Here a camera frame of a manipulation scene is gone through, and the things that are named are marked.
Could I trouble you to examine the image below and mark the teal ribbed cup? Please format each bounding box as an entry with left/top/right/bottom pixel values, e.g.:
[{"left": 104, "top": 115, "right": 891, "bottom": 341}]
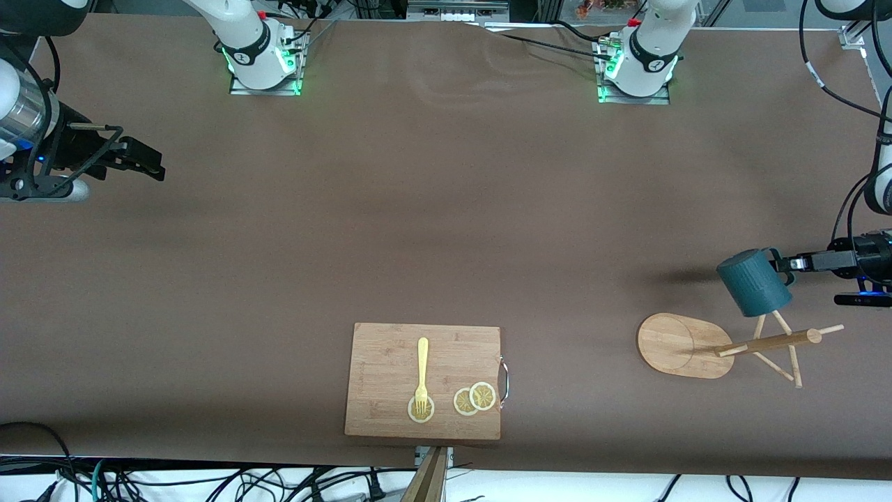
[{"left": 716, "top": 248, "right": 795, "bottom": 319}]

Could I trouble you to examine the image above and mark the wooden cup rack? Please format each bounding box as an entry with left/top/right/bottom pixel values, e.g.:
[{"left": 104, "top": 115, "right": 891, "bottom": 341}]
[{"left": 636, "top": 312, "right": 845, "bottom": 389}]

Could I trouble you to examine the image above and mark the wooden cutting board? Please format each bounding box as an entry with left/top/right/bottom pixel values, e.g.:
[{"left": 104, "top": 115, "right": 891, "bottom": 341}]
[{"left": 344, "top": 321, "right": 510, "bottom": 441}]

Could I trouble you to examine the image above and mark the colourful background object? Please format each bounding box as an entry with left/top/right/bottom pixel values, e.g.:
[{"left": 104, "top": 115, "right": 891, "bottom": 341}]
[{"left": 575, "top": 0, "right": 631, "bottom": 20}]

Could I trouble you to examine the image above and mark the yellow plastic fork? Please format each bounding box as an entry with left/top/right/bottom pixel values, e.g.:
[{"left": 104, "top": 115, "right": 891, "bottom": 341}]
[{"left": 415, "top": 337, "right": 430, "bottom": 413}]

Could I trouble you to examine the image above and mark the grey power strip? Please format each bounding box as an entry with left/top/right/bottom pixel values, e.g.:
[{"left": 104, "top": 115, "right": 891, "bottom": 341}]
[{"left": 406, "top": 0, "right": 510, "bottom": 22}]

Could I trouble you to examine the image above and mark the brown wooden beam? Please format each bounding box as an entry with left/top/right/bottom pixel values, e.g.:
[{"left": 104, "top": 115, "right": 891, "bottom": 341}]
[{"left": 399, "top": 446, "right": 449, "bottom": 502}]

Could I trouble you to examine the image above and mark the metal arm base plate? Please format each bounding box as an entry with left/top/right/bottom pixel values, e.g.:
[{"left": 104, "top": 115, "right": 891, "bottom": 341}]
[
  {"left": 597, "top": 77, "right": 672, "bottom": 106},
  {"left": 229, "top": 66, "right": 303, "bottom": 97}
]

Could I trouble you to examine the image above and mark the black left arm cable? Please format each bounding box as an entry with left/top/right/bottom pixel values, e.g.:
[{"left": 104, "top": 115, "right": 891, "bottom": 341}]
[{"left": 799, "top": 0, "right": 892, "bottom": 245}]

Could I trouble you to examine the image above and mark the thick black floor cable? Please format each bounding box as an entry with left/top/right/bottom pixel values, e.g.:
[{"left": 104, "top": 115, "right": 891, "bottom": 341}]
[{"left": 0, "top": 421, "right": 74, "bottom": 502}]

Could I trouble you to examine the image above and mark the black table cable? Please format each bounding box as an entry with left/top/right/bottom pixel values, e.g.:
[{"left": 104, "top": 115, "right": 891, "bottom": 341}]
[
  {"left": 554, "top": 20, "right": 614, "bottom": 44},
  {"left": 488, "top": 28, "right": 610, "bottom": 62}
]

